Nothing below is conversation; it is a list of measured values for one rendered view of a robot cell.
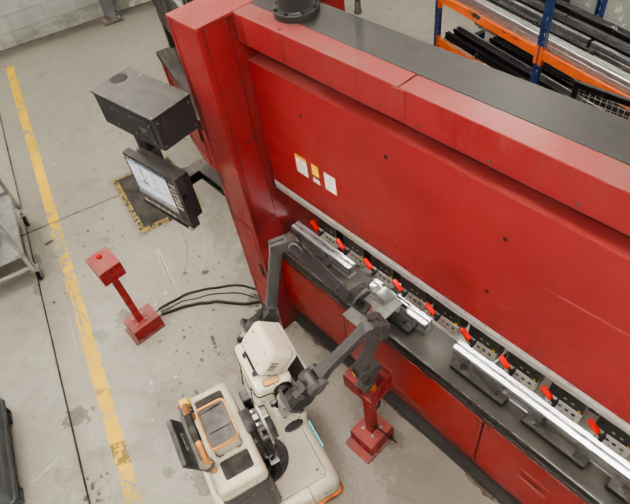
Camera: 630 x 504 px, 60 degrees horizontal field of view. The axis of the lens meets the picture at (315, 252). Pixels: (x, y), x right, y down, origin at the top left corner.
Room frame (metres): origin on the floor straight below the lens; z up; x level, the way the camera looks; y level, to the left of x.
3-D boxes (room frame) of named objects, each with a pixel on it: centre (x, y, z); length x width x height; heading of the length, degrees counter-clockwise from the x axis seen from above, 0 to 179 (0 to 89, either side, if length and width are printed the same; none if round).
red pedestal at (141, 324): (2.51, 1.38, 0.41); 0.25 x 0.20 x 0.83; 124
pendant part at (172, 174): (2.39, 0.74, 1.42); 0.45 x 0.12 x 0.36; 43
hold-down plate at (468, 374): (1.17, -0.66, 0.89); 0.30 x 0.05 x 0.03; 34
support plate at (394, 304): (1.62, -0.24, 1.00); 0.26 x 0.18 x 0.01; 124
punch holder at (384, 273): (1.72, -0.35, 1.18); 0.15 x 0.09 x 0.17; 34
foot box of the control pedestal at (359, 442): (1.35, -0.13, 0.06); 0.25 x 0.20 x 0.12; 126
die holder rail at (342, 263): (2.16, -0.05, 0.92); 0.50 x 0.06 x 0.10; 34
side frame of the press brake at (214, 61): (2.60, 0.05, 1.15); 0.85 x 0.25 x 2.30; 124
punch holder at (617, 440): (0.73, -1.02, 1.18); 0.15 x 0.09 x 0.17; 34
